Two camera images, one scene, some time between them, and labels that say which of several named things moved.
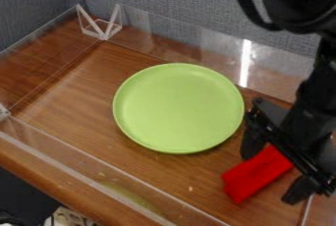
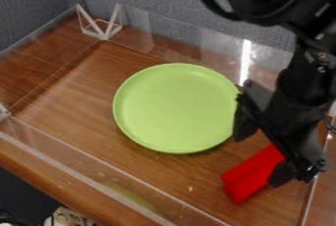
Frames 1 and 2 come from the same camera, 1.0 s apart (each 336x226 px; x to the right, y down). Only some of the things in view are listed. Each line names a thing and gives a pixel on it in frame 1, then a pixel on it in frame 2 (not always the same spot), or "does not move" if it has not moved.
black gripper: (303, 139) → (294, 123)
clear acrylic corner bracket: (99, 28) does not move
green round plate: (179, 108) does not move
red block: (266, 166) does not move
